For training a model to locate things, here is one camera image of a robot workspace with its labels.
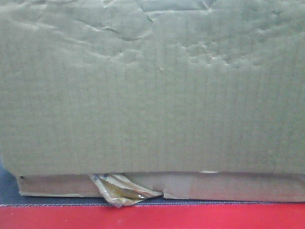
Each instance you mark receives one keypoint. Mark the brown cardboard box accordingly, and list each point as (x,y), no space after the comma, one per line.
(197,99)

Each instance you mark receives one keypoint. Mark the crumpled packing tape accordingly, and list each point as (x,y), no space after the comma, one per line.
(119,191)

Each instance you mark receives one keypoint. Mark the red box with dark edge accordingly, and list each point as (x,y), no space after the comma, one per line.
(17,212)

